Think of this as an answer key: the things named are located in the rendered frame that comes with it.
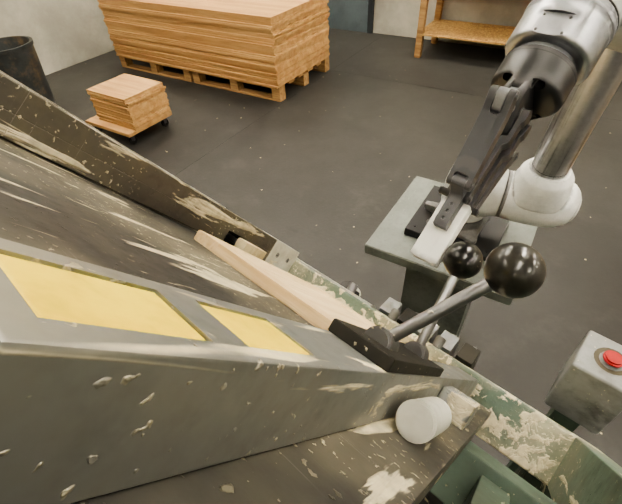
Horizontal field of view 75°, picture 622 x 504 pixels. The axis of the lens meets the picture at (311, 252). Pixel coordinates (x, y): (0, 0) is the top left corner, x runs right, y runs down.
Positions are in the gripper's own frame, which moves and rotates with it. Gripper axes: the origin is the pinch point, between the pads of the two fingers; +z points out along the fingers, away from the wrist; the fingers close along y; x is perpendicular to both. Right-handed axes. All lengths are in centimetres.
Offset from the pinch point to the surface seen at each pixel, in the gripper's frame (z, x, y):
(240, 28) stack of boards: -140, -326, -199
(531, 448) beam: 19, 21, -57
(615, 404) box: 2, 30, -67
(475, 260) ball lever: 1.4, 4.7, 1.2
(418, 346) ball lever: 11.2, 4.3, 1.2
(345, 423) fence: 16.4, 6.6, 18.1
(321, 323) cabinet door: 16.1, -10.0, -8.4
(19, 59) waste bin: -6, -459, -115
